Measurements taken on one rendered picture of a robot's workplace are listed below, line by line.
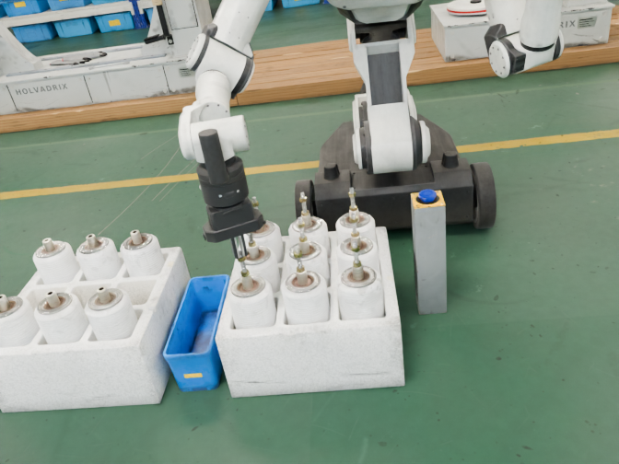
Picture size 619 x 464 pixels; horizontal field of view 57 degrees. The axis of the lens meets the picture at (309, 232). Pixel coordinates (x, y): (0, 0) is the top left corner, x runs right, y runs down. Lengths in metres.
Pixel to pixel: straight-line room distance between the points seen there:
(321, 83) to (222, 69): 1.88
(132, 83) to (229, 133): 2.36
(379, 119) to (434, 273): 0.42
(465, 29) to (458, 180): 1.58
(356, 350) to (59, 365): 0.65
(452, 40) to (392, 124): 1.71
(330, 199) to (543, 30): 0.76
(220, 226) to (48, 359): 0.51
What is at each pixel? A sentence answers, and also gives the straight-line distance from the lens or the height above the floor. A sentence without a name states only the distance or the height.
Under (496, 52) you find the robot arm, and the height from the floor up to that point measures 0.62.
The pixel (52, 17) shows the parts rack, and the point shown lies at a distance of 6.40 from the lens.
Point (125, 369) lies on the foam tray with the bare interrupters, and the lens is 1.36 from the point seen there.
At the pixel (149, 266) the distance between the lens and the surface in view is 1.51.
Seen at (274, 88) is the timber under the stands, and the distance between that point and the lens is 3.13.
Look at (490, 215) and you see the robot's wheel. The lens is 1.73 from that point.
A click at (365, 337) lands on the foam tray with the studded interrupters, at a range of 1.21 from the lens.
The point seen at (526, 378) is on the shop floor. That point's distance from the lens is 1.36.
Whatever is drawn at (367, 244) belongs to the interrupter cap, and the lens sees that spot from 1.31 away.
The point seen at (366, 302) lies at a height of 0.22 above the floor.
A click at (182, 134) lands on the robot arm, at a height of 0.62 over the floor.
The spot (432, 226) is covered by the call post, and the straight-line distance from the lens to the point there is 1.35.
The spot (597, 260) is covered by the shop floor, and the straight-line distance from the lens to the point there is 1.73.
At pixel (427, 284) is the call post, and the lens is 1.44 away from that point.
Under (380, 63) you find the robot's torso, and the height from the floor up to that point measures 0.54.
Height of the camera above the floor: 0.96
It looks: 31 degrees down
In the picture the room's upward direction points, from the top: 9 degrees counter-clockwise
